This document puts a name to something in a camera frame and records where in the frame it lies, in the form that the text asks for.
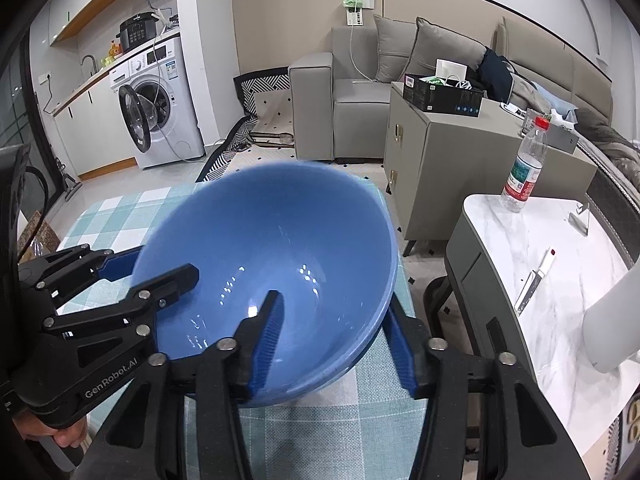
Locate white washing machine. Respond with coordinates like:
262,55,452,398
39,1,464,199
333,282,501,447
110,35,205,169

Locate wall socket with charger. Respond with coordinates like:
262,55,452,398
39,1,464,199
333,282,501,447
343,0,375,27

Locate yellow oil bottle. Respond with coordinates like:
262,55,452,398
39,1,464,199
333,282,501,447
101,55,115,68

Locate grey sofa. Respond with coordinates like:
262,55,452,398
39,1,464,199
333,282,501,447
288,15,640,191

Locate plastic water bottle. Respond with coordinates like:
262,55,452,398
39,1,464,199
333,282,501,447
501,116,550,212

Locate kitchen faucet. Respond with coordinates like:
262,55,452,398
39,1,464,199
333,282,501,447
80,54,100,77

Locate grey side cabinet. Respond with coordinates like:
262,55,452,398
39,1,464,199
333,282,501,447
383,81,599,256

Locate person's left hand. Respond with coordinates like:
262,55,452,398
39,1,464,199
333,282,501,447
12,411,88,448

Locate silver pen on table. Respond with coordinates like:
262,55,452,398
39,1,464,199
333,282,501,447
514,248,555,316

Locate white kitchen cabinets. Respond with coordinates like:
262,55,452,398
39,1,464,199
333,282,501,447
53,73,137,180

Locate black box on cabinet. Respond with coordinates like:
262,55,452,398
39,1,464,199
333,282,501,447
402,74,483,117

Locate teal checkered tablecloth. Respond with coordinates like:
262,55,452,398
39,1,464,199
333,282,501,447
61,184,427,479

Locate black pressure cooker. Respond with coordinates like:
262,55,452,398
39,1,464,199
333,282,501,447
117,12,158,53

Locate dark blue cushion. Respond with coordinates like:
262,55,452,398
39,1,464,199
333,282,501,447
471,49,513,103

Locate large blue bowl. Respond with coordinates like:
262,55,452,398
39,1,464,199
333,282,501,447
131,162,398,408

